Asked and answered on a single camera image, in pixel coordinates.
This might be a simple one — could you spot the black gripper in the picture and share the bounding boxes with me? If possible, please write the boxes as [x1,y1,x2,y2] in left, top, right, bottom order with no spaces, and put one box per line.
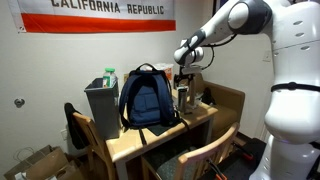
[173,66,196,91]

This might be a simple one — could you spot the silver metal flask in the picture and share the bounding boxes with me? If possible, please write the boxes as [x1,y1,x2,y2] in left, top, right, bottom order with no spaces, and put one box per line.
[177,85,190,113]

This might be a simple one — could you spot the navy blue backpack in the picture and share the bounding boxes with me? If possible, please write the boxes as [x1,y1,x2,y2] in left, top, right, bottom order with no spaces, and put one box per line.
[118,63,191,146]

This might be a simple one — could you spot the tall cardboard tube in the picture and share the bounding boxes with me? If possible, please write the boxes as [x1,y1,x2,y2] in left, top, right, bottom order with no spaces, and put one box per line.
[189,74,198,108]

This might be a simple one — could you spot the paper towel multipack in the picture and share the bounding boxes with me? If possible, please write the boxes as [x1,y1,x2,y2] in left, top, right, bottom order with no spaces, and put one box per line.
[138,62,175,83]

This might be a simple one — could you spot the brown armchair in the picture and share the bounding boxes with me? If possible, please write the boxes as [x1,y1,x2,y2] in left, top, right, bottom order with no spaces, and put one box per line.
[194,72,246,141]

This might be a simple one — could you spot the black flat pad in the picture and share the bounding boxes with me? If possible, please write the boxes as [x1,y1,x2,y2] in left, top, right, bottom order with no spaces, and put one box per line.
[146,123,175,137]

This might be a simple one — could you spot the wooden chair gray cushion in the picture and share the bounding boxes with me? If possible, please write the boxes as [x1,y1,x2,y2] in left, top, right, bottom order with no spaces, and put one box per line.
[141,121,241,180]

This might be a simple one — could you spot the clear bottle green cap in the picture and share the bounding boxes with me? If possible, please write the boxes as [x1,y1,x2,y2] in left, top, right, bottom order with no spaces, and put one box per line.
[102,67,118,89]

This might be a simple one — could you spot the light wooden desk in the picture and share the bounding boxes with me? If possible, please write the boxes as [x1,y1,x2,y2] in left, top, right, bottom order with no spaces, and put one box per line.
[105,89,219,180]

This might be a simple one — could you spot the gray plastic trash bin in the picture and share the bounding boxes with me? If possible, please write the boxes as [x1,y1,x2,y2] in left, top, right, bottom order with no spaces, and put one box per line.
[83,77,122,140]

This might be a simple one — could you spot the red black tool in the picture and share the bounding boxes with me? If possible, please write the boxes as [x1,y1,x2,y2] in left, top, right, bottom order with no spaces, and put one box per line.
[233,141,255,161]

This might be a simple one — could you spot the orange black clamp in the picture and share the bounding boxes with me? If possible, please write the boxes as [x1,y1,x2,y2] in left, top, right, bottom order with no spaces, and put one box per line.
[206,158,230,180]

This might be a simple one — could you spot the plain wooden chair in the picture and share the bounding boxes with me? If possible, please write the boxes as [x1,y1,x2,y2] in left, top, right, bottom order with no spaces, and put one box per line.
[72,111,116,180]

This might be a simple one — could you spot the California Republic flag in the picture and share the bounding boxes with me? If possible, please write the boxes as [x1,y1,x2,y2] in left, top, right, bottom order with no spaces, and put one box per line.
[7,0,177,34]

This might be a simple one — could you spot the black jacket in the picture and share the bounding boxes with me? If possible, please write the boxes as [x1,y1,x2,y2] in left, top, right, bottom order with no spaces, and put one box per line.
[63,102,90,150]

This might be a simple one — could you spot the large brown paper bag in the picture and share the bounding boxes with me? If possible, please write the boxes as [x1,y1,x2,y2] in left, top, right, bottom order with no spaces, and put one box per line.
[3,144,70,180]

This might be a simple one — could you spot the round metal door stop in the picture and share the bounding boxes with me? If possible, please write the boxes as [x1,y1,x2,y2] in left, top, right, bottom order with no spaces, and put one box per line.
[13,97,26,109]

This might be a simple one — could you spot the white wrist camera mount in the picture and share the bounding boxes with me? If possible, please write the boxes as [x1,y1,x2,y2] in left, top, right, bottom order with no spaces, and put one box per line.
[179,64,203,76]

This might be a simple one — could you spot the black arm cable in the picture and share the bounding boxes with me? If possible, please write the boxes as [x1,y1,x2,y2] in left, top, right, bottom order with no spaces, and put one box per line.
[199,32,238,72]

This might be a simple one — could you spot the white light switch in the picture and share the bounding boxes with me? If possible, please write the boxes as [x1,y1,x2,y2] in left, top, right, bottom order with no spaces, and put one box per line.
[262,49,273,63]

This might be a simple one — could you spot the white wall outlet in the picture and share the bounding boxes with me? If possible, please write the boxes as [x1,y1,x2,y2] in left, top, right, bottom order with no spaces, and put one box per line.
[60,128,69,141]

